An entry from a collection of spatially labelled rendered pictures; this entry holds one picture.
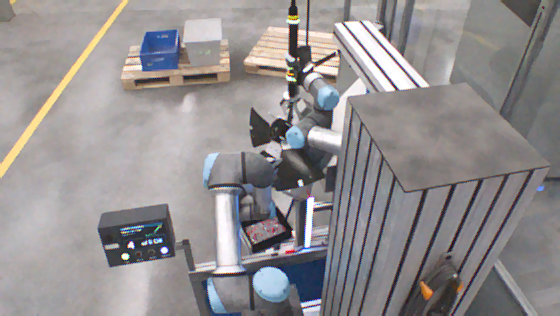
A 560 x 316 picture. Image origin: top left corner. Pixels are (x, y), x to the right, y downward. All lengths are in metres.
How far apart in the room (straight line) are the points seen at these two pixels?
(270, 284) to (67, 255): 2.20
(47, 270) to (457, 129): 2.99
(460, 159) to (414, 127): 0.10
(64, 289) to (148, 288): 0.57
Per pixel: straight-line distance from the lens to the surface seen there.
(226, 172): 1.41
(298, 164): 1.87
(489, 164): 0.69
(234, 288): 1.39
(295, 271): 2.10
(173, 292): 2.92
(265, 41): 5.36
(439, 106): 0.79
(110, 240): 1.68
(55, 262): 3.36
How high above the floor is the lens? 2.44
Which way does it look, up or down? 41 degrees down
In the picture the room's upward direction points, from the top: straight up
